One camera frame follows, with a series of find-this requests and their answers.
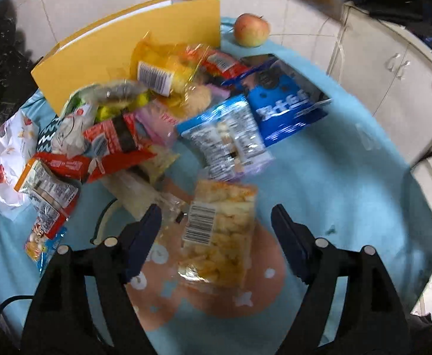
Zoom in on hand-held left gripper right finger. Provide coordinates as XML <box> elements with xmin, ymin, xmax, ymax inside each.
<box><xmin>271</xmin><ymin>203</ymin><xmax>412</xmax><ymax>355</ymax></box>

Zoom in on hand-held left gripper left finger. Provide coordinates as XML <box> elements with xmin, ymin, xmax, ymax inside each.
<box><xmin>20</xmin><ymin>203</ymin><xmax>163</xmax><ymax>355</ymax></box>

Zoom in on long clear bread packet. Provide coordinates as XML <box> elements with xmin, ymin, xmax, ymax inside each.
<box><xmin>101</xmin><ymin>166</ymin><xmax>189</xmax><ymax>224</ymax></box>

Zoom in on clear rice cracker packet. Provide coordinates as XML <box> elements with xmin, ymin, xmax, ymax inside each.
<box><xmin>178</xmin><ymin>178</ymin><xmax>258</xmax><ymax>293</ymax></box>

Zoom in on yellow cardboard box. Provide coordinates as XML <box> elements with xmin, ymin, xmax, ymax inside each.
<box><xmin>30</xmin><ymin>0</ymin><xmax>222</xmax><ymax>117</ymax></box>

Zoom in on red packet with black band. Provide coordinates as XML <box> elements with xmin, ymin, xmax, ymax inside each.
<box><xmin>82</xmin><ymin>113</ymin><xmax>158</xmax><ymax>183</ymax></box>

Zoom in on blue and red snack packet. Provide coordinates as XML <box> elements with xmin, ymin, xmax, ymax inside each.
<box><xmin>24</xmin><ymin>225</ymin><xmax>68</xmax><ymax>272</ymax></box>

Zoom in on orange-edged clear packet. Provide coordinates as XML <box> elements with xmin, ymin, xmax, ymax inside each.
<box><xmin>14</xmin><ymin>158</ymin><xmax>80</xmax><ymax>239</ymax></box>

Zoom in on pink snack packet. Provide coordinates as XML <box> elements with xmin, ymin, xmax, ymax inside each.
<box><xmin>134</xmin><ymin>103</ymin><xmax>181</xmax><ymax>146</ymax></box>

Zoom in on light blue snack packet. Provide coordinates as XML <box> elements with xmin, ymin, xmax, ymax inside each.
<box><xmin>176</xmin><ymin>95</ymin><xmax>276</xmax><ymax>183</ymax></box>

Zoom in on white cartoon print packet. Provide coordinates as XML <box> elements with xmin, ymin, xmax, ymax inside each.
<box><xmin>51</xmin><ymin>106</ymin><xmax>93</xmax><ymax>158</ymax></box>

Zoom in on dark blue cookie packet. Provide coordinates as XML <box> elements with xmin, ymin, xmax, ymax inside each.
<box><xmin>221</xmin><ymin>55</ymin><xmax>333</xmax><ymax>148</ymax></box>

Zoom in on clear packet with yellow contents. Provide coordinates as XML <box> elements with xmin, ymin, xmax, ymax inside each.
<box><xmin>93</xmin><ymin>80</ymin><xmax>151</xmax><ymax>121</ymax></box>

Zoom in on zigzag pattern packet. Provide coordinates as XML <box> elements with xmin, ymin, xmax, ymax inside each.
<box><xmin>36</xmin><ymin>117</ymin><xmax>60</xmax><ymax>153</ymax></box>

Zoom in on white bag with red print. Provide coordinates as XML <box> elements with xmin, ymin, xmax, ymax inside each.
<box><xmin>0</xmin><ymin>110</ymin><xmax>40</xmax><ymax>223</ymax></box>

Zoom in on yellow clear snack packet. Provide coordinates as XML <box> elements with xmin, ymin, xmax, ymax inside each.
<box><xmin>132</xmin><ymin>39</ymin><xmax>203</xmax><ymax>109</ymax></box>

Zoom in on white cabinet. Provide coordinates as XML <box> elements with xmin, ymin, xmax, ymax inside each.
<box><xmin>326</xmin><ymin>2</ymin><xmax>432</xmax><ymax>165</ymax></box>

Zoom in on small red snack packet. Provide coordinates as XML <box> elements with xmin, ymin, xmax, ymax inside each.
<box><xmin>195</xmin><ymin>47</ymin><xmax>250</xmax><ymax>79</ymax></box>

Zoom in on red-yellow apple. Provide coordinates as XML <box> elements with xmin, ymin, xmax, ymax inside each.
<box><xmin>233</xmin><ymin>13</ymin><xmax>271</xmax><ymax>48</ymax></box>

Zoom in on black cable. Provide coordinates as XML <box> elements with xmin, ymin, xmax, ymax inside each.
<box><xmin>0</xmin><ymin>294</ymin><xmax>36</xmax><ymax>317</ymax></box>
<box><xmin>89</xmin><ymin>198</ymin><xmax>119</xmax><ymax>245</ymax></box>

